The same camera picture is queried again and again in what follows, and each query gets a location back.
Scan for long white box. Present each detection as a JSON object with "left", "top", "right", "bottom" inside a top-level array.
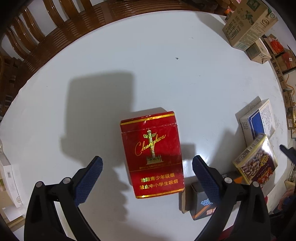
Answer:
[{"left": 0, "top": 143, "right": 23, "bottom": 208}]

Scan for black orange gel-ball box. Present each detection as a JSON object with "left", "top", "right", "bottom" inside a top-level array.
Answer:
[{"left": 179, "top": 177, "right": 217, "bottom": 220}]

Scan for wooden slatted bench sofa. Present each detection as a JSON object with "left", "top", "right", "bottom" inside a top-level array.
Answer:
[{"left": 1, "top": 1, "right": 230, "bottom": 116}]

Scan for cardboard boxes on floor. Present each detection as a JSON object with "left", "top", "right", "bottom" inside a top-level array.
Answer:
[{"left": 262, "top": 34, "right": 295, "bottom": 139}]

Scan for tall green milk carton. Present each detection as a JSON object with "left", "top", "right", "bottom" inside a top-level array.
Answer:
[{"left": 223, "top": 0, "right": 278, "bottom": 51}]

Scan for small tan carton box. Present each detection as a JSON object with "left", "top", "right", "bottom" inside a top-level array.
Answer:
[{"left": 245, "top": 39, "right": 271, "bottom": 64}]

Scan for white blue small box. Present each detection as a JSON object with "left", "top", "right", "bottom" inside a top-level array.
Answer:
[{"left": 240, "top": 99, "right": 276, "bottom": 146}]

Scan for red cigarette pack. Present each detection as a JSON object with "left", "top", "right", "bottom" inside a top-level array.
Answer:
[{"left": 120, "top": 111, "right": 185, "bottom": 199}]

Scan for brown patterned snack box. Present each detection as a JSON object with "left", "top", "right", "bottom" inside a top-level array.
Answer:
[{"left": 233, "top": 133, "right": 278, "bottom": 187}]

